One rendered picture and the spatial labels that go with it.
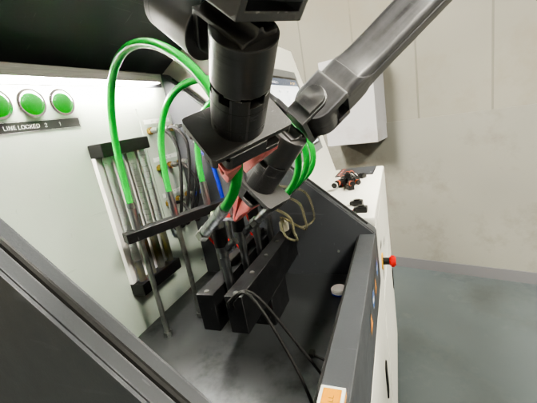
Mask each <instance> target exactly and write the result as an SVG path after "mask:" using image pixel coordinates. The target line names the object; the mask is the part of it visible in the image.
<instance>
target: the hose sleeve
mask: <svg viewBox="0 0 537 403"><path fill-rule="evenodd" d="M230 210H231V209H230ZM230 210H229V211H227V212H225V211H224V210H222V209H221V203H220V205H219V206H218V207H217V208H216V209H215V210H214V211H213V213H212V215H211V216H210V217H209V219H208V220H207V221H206V222H205V224H204V225H203V226H202V227H201V230H200V231H201V235H203V236H204V237H208V236H210V234H211V233H213V231H214V230H215V229H216V228H217V227H218V226H219V224H220V223H221V222H222V221H223V220H224V219H225V217H227V215H228V213H229V212H230Z"/></svg>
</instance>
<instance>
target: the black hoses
mask: <svg viewBox="0 0 537 403"><path fill-rule="evenodd" d="M177 127H178V128H180V127H183V126H182V124H179V125H177ZM177 127H176V126H168V129H169V130H170V129H174V130H176V131H177V132H178V133H179V134H180V135H181V136H182V137H183V139H184V141H185V145H186V149H187V160H188V165H186V164H185V163H184V162H182V161H181V154H180V150H179V147H178V144H177V141H176V139H175V137H174V136H173V135H172V134H171V133H170V132H169V131H168V130H167V129H166V128H165V133H167V134H168V135H169V136H170V138H171V139H172V141H173V144H174V145H175V148H176V151H177V160H178V162H177V165H178V167H179V177H180V201H176V203H177V204H180V213H181V212H183V206H184V207H185V211H186V210H189V209H190V208H189V195H190V179H191V174H192V175H193V177H194V183H193V196H192V203H191V209H192V208H194V202H195V196H196V204H195V207H198V204H199V195H200V185H199V181H198V178H197V164H196V166H195V173H194V172H193V171H192V170H191V158H190V148H189V142H188V140H187V138H186V136H185V135H184V134H183V133H182V132H181V131H180V130H179V129H178V128H177ZM182 166H184V167H185V168H186V169H187V170H188V177H187V195H186V204H185V203H184V202H183V173H182ZM196 190H197V195H196ZM190 222H191V221H190ZM190 222H188V223H185V224H183V225H181V228H184V227H185V226H186V225H188V224H190Z"/></svg>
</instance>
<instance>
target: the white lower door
mask: <svg viewBox="0 0 537 403"><path fill-rule="evenodd" d="M371 403H391V394H390V385H389V376H388V359H387V350H386V341H385V332H384V315H383V306H382V297H381V290H380V300H379V311H378V321H377V331H376V350H375V360H374V370H373V380H372V399H371Z"/></svg>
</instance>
